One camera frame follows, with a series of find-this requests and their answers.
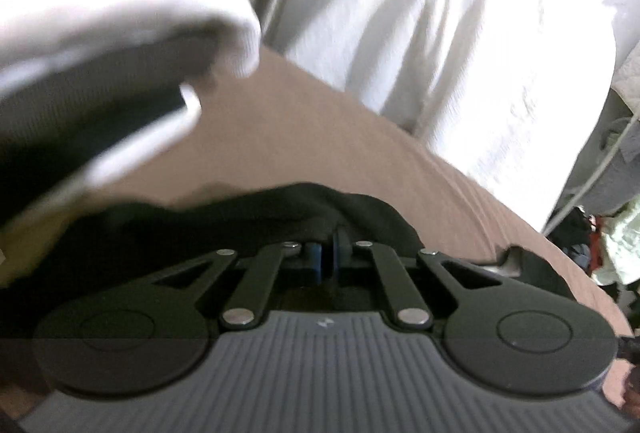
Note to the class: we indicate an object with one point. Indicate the black t-shirt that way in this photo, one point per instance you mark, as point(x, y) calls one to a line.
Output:
point(200, 223)

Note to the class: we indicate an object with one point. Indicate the white blanket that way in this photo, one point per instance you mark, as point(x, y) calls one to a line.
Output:
point(450, 38)

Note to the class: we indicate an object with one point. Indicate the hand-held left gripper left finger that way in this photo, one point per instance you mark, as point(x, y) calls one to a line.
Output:
point(314, 265)

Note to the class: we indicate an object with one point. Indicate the white clothes rack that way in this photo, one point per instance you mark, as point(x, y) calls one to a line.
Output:
point(600, 167)

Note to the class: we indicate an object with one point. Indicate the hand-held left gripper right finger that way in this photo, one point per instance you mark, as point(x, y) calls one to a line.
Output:
point(341, 263)

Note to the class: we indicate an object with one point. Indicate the light green garment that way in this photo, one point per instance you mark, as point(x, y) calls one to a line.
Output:
point(622, 243)

